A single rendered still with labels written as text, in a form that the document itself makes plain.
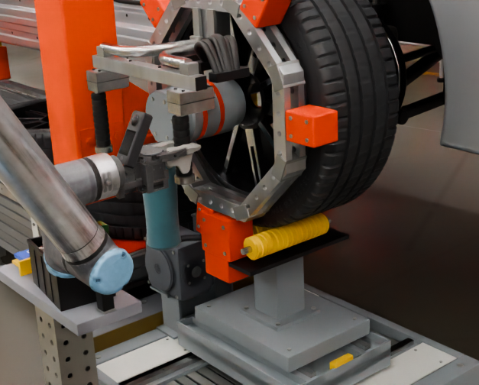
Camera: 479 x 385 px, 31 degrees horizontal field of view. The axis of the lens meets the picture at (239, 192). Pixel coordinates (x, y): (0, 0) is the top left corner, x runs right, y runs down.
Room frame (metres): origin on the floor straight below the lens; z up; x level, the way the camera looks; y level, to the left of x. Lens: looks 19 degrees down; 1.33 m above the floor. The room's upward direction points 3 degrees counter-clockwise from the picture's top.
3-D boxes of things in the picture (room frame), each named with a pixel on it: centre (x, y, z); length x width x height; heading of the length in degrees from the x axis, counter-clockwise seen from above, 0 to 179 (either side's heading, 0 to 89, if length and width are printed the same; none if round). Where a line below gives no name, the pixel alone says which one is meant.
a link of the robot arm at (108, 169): (1.64, 0.27, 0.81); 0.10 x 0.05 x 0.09; 38
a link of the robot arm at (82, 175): (1.59, 0.34, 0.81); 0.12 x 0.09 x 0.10; 128
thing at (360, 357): (2.15, -0.10, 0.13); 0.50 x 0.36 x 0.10; 38
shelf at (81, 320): (1.92, 0.44, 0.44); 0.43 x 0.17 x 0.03; 38
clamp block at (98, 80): (2.05, 0.30, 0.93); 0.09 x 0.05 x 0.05; 128
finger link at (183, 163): (1.74, 0.11, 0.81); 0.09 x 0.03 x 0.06; 120
